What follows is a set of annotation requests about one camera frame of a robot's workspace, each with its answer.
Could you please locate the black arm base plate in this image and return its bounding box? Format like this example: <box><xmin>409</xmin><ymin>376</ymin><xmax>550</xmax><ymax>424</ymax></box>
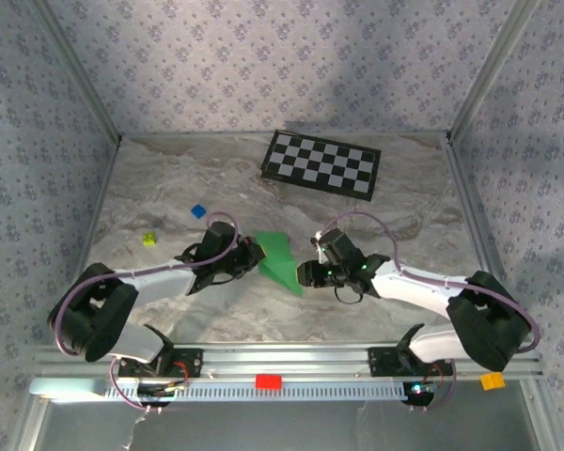
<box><xmin>117</xmin><ymin>348</ymin><xmax>204</xmax><ymax>380</ymax></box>
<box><xmin>368</xmin><ymin>346</ymin><xmax>455</xmax><ymax>378</ymax></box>

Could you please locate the aluminium frame post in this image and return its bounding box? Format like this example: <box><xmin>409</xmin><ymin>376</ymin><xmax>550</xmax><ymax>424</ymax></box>
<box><xmin>27</xmin><ymin>0</ymin><xmax>123</xmax><ymax>145</ymax></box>
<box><xmin>446</xmin><ymin>0</ymin><xmax>542</xmax><ymax>142</ymax></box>

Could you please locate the aluminium frame bar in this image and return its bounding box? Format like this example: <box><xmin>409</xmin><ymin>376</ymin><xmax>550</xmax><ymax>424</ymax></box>
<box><xmin>54</xmin><ymin>138</ymin><xmax>123</xmax><ymax>347</ymax></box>
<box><xmin>119</xmin><ymin>131</ymin><xmax>450</xmax><ymax>140</ymax></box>
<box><xmin>444</xmin><ymin>133</ymin><xmax>502</xmax><ymax>283</ymax></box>

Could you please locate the black white checkerboard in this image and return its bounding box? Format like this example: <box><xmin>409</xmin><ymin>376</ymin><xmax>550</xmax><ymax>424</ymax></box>
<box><xmin>260</xmin><ymin>129</ymin><xmax>382</xmax><ymax>202</ymax></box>

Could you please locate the wide aluminium mounting rail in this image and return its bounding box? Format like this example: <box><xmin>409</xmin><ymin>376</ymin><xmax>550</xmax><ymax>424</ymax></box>
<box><xmin>32</xmin><ymin>342</ymin><xmax>544</xmax><ymax>382</ymax></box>

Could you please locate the orange toy brick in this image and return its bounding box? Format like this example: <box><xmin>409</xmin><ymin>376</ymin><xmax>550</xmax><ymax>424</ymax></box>
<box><xmin>479</xmin><ymin>371</ymin><xmax>507</xmax><ymax>392</ymax></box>

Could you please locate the green paper sheet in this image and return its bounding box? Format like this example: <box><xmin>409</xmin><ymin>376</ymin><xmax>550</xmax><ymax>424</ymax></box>
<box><xmin>255</xmin><ymin>230</ymin><xmax>305</xmax><ymax>297</ymax></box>

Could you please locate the white slotted cable duct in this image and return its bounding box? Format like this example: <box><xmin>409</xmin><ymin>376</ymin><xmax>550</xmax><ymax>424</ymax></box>
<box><xmin>29</xmin><ymin>378</ymin><xmax>405</xmax><ymax>403</ymax></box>

